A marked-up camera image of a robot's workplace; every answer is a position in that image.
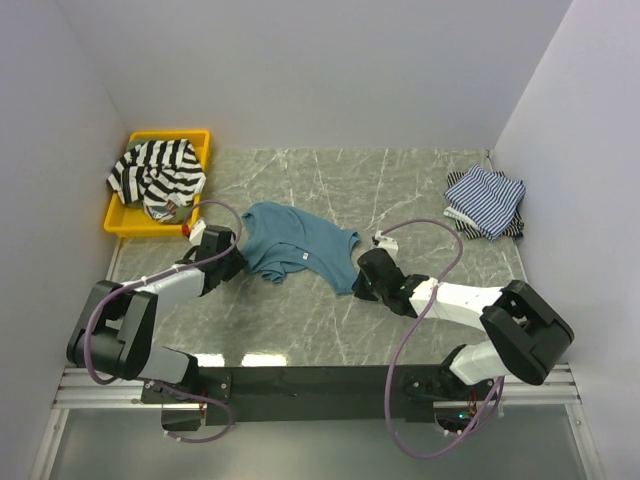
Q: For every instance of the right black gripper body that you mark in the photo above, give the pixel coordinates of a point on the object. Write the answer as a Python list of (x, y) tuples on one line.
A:
[(367, 291)]

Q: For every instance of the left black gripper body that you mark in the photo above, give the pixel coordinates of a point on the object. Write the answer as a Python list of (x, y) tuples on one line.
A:
[(232, 263)]

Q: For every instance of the teal tank top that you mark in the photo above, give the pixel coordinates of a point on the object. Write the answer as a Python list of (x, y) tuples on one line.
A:
[(284, 239)]

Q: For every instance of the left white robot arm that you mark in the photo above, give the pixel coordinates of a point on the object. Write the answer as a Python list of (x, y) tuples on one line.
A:
[(116, 326)]

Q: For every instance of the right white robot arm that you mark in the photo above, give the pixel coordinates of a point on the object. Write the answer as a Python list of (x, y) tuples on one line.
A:
[(526, 337)]

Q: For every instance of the black white striped top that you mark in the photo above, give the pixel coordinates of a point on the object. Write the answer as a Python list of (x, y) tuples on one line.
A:
[(160, 172)]

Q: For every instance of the yellow plastic bin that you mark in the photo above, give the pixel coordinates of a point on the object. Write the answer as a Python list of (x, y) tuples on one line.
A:
[(128, 222)]

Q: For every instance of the black base beam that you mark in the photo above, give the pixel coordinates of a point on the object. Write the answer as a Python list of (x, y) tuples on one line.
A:
[(286, 393)]

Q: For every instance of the blue white striped folded top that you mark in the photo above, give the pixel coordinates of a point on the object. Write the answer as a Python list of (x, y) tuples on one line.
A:
[(488, 199)]

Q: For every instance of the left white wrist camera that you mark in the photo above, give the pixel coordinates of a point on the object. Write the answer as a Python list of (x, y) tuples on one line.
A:
[(194, 233)]

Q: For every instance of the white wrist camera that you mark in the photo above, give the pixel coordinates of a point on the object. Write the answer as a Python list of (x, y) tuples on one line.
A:
[(194, 233), (385, 242)]

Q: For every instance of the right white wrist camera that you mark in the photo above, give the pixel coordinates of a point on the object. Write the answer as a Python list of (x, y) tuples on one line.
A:
[(385, 242)]

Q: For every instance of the aluminium rail frame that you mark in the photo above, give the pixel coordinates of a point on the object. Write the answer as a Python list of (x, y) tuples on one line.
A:
[(78, 391)]

